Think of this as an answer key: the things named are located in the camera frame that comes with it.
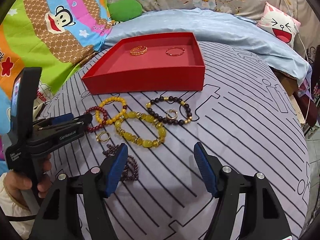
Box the red jewelry tray box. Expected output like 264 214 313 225
82 32 205 94

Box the small yellow bead bracelet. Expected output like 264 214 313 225
95 96 128 126

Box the large yellow amber bracelet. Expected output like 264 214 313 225
114 111 167 149

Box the cartoon monkey blanket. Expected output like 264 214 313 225
0 0 113 160

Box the white sleeve forearm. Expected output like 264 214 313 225
0 173 34 239

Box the light blue quilt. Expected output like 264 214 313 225
103 8 312 85

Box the white pink cat cushion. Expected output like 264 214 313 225
257 2 301 48

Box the green plush pillow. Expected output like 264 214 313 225
108 0 143 22

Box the gold hoop earring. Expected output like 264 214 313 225
165 109 178 120

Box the dark red bead bracelet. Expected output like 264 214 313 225
84 106 109 134

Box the garnet bead necklace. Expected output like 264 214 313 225
102 143 139 182

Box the black and gold bead bracelet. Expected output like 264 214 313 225
145 95 194 126

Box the gold ring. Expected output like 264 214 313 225
95 131 111 143

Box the left hand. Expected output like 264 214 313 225
4 171 52 204

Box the rose gold bangle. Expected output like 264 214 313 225
165 47 185 57

